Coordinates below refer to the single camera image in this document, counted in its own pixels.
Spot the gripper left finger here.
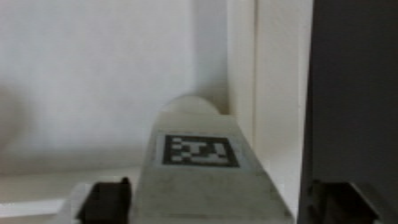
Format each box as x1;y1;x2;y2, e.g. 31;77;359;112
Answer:
68;177;132;224

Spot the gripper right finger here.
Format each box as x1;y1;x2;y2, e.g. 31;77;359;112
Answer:
306;180;384;224

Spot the white leg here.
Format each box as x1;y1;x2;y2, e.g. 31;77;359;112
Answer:
132;96;295;224

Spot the white square tabletop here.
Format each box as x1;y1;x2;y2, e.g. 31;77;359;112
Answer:
0;0;315;224

